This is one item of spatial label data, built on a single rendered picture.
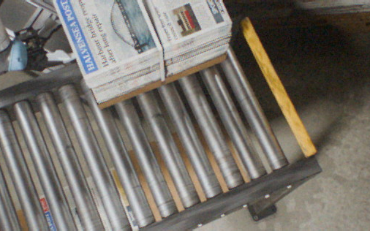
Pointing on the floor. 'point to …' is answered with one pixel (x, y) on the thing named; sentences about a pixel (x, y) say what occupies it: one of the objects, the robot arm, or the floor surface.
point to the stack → (248, 8)
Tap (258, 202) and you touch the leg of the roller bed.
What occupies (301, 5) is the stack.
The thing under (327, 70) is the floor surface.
